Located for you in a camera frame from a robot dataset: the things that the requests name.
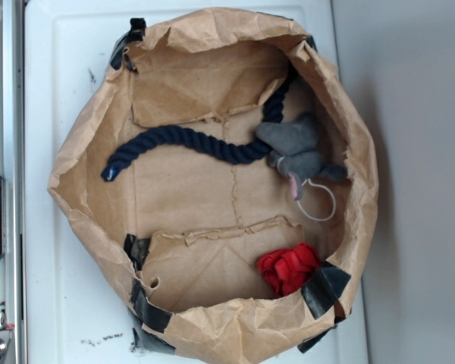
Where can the brown paper bag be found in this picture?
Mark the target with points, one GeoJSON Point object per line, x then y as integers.
{"type": "Point", "coordinates": [136, 160]}

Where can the grey plush elephant toy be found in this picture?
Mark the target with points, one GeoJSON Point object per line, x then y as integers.
{"type": "Point", "coordinates": [294, 152]}

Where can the white elastic loop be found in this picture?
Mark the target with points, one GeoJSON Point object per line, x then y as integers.
{"type": "Point", "coordinates": [331, 195]}

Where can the red crumpled cloth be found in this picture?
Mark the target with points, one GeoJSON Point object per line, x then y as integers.
{"type": "Point", "coordinates": [287, 270]}

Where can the black tape inner left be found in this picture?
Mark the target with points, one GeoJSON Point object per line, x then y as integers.
{"type": "Point", "coordinates": [137, 250]}

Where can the black tape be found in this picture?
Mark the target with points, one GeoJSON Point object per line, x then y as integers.
{"type": "Point", "coordinates": [148, 322]}
{"type": "Point", "coordinates": [119, 56]}
{"type": "Point", "coordinates": [137, 250]}
{"type": "Point", "coordinates": [324, 288]}

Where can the black tape bottom right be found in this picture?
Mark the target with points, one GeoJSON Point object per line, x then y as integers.
{"type": "Point", "coordinates": [324, 288]}

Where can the black tape bottom left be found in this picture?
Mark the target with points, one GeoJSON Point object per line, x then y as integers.
{"type": "Point", "coordinates": [148, 322]}

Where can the black tape top left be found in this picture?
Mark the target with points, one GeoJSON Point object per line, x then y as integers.
{"type": "Point", "coordinates": [119, 56]}

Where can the aluminium frame rail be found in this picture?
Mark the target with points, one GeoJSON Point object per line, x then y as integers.
{"type": "Point", "coordinates": [13, 330]}

